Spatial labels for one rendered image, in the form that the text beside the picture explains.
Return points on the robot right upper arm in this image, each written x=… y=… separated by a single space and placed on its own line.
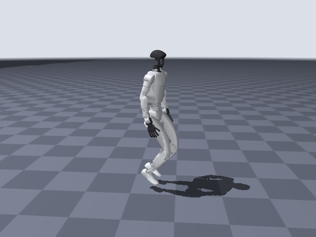
x=148 y=80

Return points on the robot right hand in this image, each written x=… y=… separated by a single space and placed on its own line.
x=152 y=129

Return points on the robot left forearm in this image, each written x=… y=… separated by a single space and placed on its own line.
x=164 y=104

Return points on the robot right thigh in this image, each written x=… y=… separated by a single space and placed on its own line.
x=162 y=138

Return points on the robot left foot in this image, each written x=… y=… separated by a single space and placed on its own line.
x=156 y=172

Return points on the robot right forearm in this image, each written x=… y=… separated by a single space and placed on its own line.
x=145 y=110

